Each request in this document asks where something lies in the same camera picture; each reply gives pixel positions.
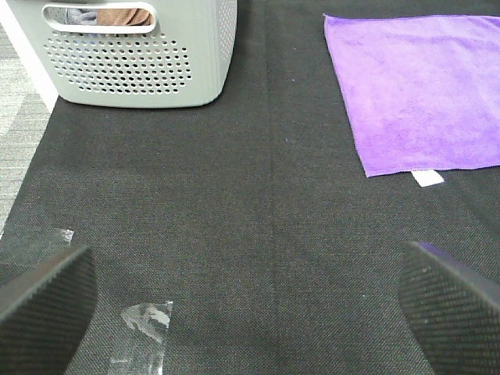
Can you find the clear tape piece centre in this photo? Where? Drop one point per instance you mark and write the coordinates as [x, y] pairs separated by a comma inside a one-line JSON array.
[[141, 343]]

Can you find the clear tape piece edge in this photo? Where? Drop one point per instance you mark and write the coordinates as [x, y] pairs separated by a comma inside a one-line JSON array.
[[29, 245]]

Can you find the black fabric table mat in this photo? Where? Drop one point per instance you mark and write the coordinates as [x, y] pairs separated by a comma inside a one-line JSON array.
[[253, 214]]

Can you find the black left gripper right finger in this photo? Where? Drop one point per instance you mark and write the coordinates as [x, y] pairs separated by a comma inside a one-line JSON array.
[[452, 311]]

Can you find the grey towel in basket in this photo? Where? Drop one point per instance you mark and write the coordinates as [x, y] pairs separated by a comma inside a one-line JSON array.
[[76, 16]]

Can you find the brown towel in basket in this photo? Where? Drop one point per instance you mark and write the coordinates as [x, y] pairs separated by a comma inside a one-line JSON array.
[[124, 17]]

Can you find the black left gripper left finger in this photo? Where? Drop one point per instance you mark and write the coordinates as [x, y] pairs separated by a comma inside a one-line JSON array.
[[45, 313]]

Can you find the purple microfiber towel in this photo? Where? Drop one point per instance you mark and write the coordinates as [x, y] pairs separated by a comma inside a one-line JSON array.
[[421, 93]]

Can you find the grey perforated laundry basket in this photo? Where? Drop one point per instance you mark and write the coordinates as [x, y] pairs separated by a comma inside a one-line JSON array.
[[180, 60]]

